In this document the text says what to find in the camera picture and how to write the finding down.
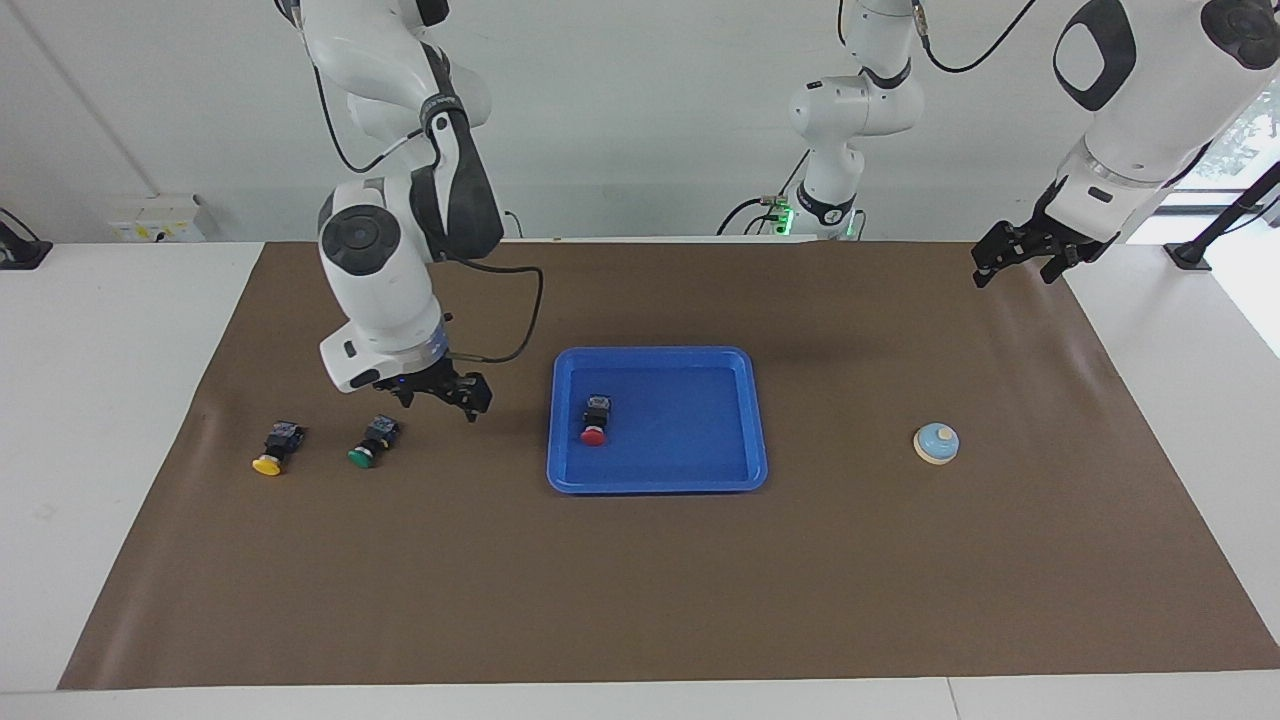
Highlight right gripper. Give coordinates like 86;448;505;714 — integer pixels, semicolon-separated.
372;361;494;424

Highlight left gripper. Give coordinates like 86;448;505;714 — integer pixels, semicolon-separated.
972;184;1113;290

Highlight blue desk bell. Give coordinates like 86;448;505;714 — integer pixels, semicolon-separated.
912;421;962;469

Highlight blue plastic tray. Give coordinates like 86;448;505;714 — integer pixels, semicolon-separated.
546;346;770;496

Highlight green push button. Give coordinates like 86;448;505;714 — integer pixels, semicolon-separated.
346;414;402;470

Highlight red push button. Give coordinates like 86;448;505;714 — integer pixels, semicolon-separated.
579;394;615;448

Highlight black stand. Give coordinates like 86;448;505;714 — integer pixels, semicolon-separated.
1162;158;1280;273
0;206;54;272

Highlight yellow push button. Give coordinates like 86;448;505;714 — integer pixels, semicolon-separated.
251;420;308;477

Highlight black cable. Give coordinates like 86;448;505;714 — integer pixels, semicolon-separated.
911;0;1039;76
438;255;546;366
714;148;813;238
311;62;429;177

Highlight white wall socket box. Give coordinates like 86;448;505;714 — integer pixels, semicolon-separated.
106;194;225;244

